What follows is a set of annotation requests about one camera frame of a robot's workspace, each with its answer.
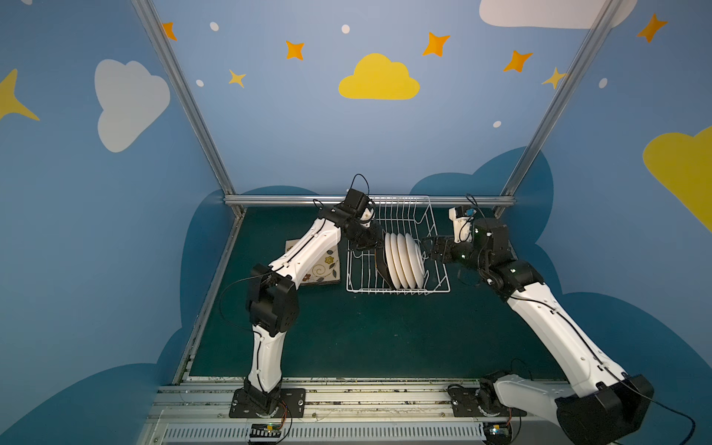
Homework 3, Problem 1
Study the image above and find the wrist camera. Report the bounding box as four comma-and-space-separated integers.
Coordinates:
448, 206, 477, 243
360, 208, 374, 225

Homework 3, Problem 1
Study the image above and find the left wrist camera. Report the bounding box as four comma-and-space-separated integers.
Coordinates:
360, 208, 374, 225

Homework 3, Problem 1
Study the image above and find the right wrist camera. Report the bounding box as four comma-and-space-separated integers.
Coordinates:
448, 206, 477, 243

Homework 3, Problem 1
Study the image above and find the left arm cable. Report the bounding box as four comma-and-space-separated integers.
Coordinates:
216, 274, 257, 332

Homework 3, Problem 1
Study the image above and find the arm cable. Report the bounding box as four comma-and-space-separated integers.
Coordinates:
616, 377, 696, 445
216, 274, 257, 332

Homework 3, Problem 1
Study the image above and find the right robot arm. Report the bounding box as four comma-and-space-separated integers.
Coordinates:
426, 217, 654, 444

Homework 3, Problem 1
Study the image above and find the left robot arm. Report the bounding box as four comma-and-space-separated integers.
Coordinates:
240, 188, 382, 416

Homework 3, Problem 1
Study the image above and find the floral square plate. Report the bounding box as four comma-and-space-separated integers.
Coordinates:
300, 246, 341, 283
300, 277, 341, 287

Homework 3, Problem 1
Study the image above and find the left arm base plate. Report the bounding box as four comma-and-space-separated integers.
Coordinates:
228, 387, 306, 419

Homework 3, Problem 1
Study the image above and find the aluminium frame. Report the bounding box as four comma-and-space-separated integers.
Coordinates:
130, 0, 624, 385

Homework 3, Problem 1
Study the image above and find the aluminium rail base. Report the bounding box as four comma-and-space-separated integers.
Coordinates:
137, 378, 569, 444

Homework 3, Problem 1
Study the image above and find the controller board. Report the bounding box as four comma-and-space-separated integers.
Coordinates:
247, 424, 286, 444
483, 423, 513, 445

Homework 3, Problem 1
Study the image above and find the white round plate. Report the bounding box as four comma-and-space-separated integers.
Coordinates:
397, 234, 422, 289
391, 234, 415, 289
405, 234, 426, 289
384, 233, 402, 290

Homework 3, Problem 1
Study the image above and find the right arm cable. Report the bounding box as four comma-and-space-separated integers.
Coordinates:
616, 377, 696, 445

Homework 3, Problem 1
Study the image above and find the white wire dish rack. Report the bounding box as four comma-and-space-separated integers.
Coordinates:
346, 196, 451, 295

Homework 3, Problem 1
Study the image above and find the left controller board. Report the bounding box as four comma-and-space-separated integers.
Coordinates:
247, 424, 286, 444

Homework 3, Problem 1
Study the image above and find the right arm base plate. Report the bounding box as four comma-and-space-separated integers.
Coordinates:
446, 384, 528, 417

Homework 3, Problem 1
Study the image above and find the right controller board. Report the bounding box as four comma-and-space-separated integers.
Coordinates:
483, 423, 513, 445

